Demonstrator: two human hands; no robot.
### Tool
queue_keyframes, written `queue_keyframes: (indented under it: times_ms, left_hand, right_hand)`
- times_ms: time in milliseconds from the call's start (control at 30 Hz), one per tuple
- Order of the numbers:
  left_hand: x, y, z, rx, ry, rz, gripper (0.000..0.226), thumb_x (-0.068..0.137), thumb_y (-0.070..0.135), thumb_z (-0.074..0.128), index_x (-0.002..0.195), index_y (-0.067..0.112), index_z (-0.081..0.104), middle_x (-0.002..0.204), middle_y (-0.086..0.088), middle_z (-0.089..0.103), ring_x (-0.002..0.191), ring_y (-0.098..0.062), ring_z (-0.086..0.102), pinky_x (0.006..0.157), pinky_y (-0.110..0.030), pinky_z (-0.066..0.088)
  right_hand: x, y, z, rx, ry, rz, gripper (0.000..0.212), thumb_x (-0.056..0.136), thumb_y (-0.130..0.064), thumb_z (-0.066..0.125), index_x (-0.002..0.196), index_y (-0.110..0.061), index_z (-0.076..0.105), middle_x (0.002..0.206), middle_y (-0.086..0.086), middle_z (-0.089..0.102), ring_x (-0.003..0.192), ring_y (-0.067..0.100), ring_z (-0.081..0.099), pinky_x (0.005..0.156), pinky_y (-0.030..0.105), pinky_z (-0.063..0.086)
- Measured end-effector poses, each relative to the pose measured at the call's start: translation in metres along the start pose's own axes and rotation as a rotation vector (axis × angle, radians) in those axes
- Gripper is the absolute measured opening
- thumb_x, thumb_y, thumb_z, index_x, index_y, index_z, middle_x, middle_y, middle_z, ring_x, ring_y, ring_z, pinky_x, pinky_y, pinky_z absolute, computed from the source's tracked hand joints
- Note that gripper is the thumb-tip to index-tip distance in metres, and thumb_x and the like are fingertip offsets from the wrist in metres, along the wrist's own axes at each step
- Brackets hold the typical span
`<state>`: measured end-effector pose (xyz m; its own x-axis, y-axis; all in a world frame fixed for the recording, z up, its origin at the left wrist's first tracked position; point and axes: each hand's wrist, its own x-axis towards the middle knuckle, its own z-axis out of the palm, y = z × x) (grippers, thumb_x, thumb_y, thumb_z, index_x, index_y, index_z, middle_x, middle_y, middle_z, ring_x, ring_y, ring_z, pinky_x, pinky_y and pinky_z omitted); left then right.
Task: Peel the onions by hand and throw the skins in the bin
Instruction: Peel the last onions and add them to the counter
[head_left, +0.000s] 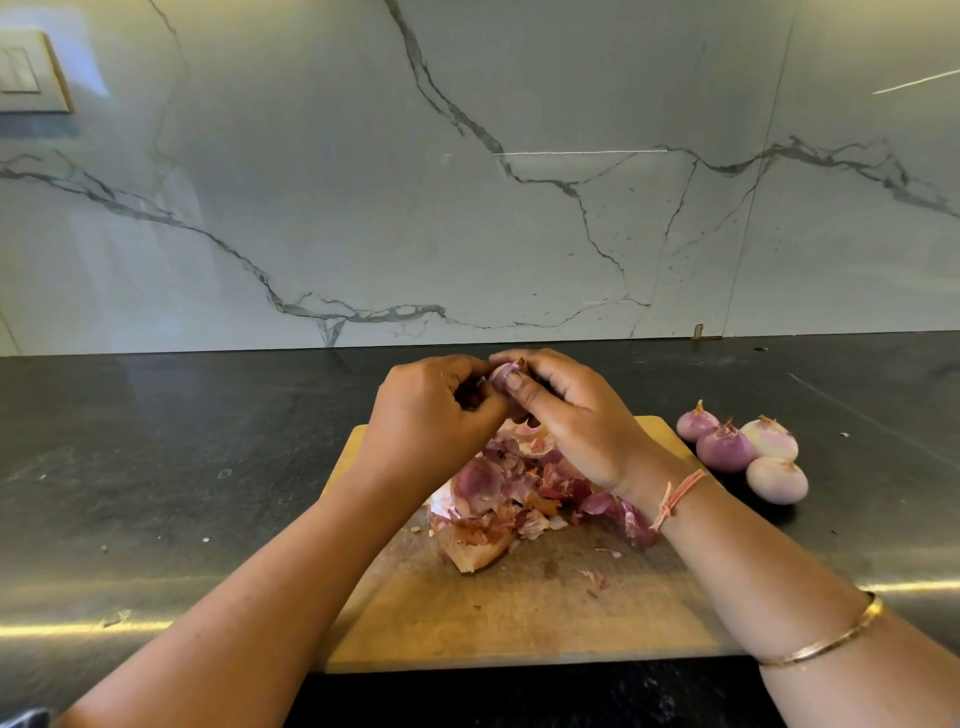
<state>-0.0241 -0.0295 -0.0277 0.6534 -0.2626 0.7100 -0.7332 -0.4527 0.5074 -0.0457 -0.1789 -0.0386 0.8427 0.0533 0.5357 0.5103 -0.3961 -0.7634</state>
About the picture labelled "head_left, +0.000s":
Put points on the person's right hand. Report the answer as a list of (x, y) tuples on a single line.
[(593, 417)]

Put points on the red onion with pale patch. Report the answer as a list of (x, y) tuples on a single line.
[(501, 378)]

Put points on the white wall switch plate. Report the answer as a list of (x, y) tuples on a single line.
[(27, 72)]

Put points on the brownish red onion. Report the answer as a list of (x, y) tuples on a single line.
[(770, 438)]

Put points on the person's left hand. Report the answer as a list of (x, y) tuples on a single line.
[(420, 428)]

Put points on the gold bangle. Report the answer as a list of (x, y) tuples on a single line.
[(822, 636)]

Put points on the wooden cutting board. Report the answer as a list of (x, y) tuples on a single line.
[(435, 615)]

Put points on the person's left forearm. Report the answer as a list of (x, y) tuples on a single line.
[(210, 630)]

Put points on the black white plaid sleeve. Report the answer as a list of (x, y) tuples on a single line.
[(23, 717)]

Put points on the person's right forearm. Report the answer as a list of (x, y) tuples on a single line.
[(822, 600)]

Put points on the pile of onion peels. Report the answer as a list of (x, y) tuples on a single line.
[(503, 492)]

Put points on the small red onion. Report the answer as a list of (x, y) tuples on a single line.
[(698, 422)]

